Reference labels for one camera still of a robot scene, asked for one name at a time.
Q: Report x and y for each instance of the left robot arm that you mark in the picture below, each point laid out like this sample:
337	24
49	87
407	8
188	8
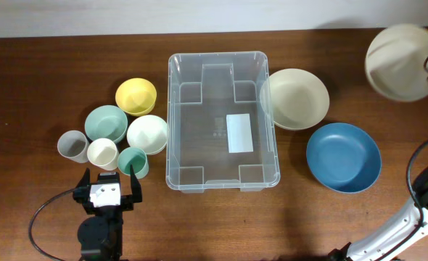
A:
101	235

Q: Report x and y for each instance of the cream plastic cup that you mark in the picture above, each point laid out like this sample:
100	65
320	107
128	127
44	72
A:
103	153

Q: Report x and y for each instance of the clear plastic storage container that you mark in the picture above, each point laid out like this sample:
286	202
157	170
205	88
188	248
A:
203	88

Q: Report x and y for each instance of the large blue bowl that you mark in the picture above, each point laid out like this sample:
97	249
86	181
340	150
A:
344	158

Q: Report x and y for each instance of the white plastic bowl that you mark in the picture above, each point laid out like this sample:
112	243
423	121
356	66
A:
149	133

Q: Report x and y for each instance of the large beige plate bowl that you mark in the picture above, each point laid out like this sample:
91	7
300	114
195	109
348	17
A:
296	98

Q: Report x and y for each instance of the white paper label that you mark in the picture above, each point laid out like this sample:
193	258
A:
239	133

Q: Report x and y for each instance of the green plastic cup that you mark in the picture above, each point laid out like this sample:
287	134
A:
135	158

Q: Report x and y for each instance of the grey plastic cup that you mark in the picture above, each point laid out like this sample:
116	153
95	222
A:
73	145

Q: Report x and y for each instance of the yellow plastic bowl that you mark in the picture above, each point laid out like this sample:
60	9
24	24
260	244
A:
136	96

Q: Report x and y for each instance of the green plastic bowl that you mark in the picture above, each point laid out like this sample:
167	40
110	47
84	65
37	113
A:
106	121

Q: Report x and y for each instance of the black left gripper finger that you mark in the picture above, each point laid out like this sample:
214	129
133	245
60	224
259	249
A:
135	187
82	190

